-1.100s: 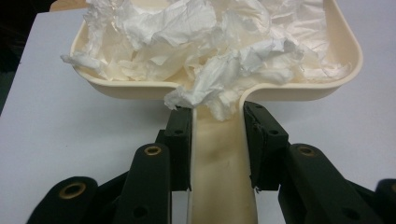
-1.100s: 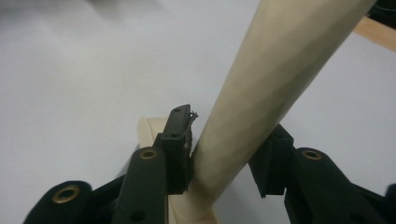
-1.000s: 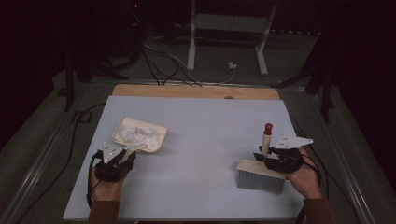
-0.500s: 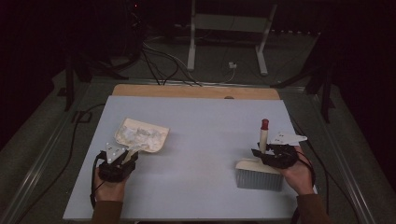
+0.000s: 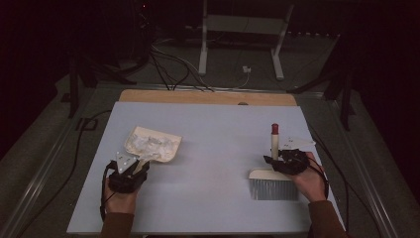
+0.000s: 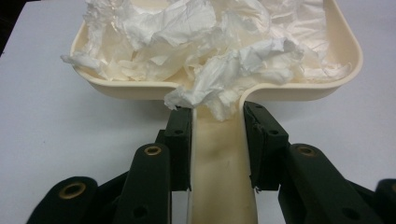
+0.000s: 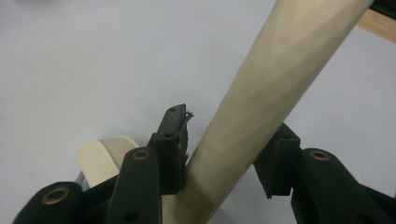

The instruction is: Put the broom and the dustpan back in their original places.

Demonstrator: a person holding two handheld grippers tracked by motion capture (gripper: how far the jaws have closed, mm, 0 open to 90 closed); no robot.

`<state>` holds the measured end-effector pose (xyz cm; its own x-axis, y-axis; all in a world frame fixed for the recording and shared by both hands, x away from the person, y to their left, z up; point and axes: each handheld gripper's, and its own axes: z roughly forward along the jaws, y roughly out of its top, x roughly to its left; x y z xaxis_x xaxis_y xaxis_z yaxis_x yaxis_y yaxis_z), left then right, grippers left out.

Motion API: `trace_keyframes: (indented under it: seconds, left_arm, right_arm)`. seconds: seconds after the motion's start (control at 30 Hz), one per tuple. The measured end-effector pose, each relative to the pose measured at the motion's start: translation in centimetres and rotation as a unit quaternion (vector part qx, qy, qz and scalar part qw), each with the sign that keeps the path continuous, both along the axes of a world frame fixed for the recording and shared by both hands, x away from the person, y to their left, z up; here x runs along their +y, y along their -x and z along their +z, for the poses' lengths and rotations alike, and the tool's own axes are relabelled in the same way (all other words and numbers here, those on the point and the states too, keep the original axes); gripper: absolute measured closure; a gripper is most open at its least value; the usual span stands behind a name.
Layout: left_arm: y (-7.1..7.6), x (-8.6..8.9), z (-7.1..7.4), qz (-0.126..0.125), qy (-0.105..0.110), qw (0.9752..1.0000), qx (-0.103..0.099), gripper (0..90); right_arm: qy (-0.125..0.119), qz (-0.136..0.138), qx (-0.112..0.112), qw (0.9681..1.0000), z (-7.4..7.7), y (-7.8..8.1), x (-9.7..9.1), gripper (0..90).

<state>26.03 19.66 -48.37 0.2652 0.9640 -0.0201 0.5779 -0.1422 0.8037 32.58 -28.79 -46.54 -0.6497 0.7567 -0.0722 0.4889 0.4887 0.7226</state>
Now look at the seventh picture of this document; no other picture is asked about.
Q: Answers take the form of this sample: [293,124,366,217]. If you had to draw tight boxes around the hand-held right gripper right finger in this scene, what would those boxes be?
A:
[252,122,302,200]

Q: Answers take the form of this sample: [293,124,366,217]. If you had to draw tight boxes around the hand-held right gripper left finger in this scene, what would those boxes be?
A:
[148,103,191,196]

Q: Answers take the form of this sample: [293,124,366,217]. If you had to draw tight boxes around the white table mat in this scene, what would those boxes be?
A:
[0,0,396,224]

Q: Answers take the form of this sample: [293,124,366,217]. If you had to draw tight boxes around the cream brush with red tip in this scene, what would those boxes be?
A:
[76,0,375,224]

